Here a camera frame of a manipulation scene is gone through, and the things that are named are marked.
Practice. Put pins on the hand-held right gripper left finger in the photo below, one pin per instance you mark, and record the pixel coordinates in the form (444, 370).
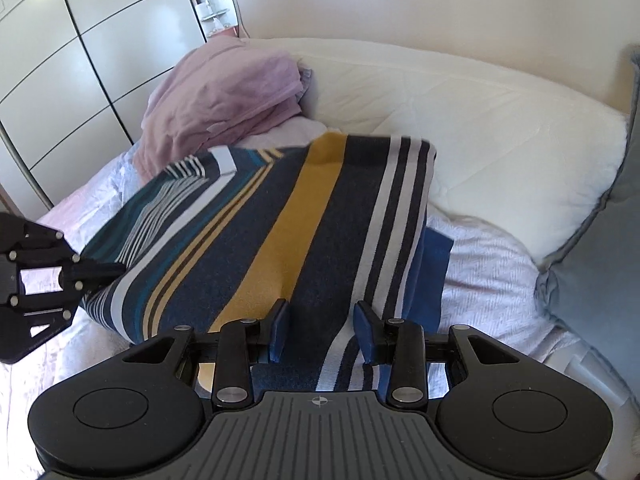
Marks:
(280, 332)

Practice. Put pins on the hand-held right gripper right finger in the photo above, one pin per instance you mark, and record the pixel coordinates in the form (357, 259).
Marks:
(365, 335)

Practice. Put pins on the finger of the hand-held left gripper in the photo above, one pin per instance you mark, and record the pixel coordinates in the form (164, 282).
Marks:
(45, 245)
(60, 310)

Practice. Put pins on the striped knit sweater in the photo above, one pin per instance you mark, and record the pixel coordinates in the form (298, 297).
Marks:
(300, 220)

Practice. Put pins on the blue folded garment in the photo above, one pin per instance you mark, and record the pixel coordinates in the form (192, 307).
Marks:
(431, 270)

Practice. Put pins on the pink bedspread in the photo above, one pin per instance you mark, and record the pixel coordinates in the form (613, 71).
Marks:
(490, 280)

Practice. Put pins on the white wardrobe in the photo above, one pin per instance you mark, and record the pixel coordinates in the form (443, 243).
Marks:
(75, 85)

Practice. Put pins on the pink folded blanket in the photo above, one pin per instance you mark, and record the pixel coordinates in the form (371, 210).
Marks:
(215, 95)

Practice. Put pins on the cream pillow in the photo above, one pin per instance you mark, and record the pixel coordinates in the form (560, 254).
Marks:
(475, 135)

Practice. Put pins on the grey-blue pillow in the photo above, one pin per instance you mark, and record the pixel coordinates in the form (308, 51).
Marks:
(600, 270)

